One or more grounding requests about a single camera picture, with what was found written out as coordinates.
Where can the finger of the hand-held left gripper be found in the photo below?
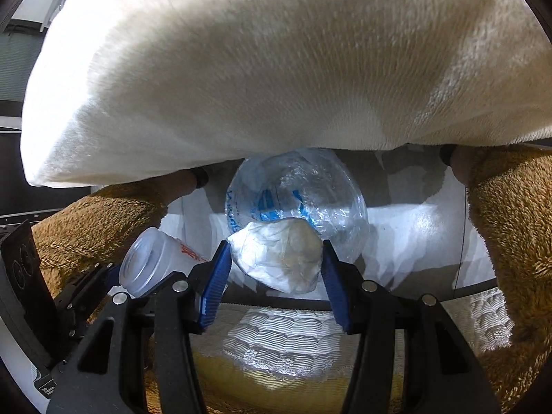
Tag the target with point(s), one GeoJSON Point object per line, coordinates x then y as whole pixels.
{"type": "Point", "coordinates": [82, 306]}

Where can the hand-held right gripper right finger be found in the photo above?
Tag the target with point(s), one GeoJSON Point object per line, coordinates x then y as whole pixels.
{"type": "Point", "coordinates": [334, 284]}

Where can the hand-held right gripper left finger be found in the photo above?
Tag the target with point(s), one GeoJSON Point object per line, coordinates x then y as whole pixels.
{"type": "Point", "coordinates": [213, 284]}

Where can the clear plastic wrap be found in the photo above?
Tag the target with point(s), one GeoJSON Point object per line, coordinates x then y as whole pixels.
{"type": "Point", "coordinates": [276, 256]}

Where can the frosted plastic cup red print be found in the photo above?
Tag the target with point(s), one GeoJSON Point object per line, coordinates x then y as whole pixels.
{"type": "Point", "coordinates": [149, 258]}

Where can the clear plastic bag blue print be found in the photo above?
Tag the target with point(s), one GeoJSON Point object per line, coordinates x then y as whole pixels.
{"type": "Point", "coordinates": [302, 185]}

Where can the white quilted cloth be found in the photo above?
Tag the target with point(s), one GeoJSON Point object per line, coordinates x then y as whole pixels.
{"type": "Point", "coordinates": [276, 336]}

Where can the cream plush blanket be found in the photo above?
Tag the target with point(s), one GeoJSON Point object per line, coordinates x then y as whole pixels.
{"type": "Point", "coordinates": [280, 51]}

